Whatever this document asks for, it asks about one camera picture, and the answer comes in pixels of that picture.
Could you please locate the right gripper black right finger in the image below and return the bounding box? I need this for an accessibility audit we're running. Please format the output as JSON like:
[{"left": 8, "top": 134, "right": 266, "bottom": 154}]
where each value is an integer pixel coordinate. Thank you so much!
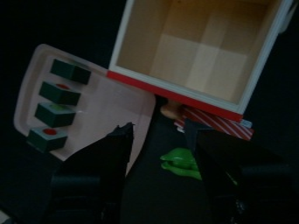
[{"left": 183, "top": 117, "right": 299, "bottom": 224}]

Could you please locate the round wooden drawer knob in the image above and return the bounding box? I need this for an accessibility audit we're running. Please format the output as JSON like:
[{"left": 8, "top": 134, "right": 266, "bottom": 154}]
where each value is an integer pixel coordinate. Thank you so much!
[{"left": 160, "top": 99, "right": 187, "bottom": 120}]

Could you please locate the green toy pea pod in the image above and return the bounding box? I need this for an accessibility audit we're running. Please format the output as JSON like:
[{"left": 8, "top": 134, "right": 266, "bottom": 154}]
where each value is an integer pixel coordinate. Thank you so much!
[{"left": 159, "top": 147, "right": 204, "bottom": 181}]

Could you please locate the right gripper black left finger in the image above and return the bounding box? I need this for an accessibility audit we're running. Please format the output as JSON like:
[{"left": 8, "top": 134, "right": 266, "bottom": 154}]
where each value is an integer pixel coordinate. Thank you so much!
[{"left": 40, "top": 122, "right": 136, "bottom": 224}]

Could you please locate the sushi roll toy dark wrap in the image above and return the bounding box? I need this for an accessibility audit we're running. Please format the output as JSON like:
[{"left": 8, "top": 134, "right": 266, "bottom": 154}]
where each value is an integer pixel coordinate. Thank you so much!
[{"left": 50, "top": 58, "right": 94, "bottom": 86}]

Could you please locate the sushi roll toy green centre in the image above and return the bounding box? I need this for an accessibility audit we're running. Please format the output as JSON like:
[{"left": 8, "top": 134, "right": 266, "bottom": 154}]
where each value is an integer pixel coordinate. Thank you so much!
[{"left": 34, "top": 101, "right": 78, "bottom": 129}]

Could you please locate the red white striped box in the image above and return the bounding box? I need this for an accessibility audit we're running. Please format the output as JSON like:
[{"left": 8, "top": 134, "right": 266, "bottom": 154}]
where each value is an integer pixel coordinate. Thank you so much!
[{"left": 172, "top": 106, "right": 257, "bottom": 142}]

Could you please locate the wooden drawer box red front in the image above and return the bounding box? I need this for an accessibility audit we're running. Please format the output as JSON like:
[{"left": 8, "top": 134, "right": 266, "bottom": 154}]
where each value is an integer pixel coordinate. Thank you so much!
[{"left": 107, "top": 0, "right": 295, "bottom": 123}]

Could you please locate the pink rectangular plastic tray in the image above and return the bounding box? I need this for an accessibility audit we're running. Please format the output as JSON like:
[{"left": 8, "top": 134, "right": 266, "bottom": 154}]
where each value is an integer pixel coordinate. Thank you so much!
[{"left": 14, "top": 43, "right": 156, "bottom": 176}]

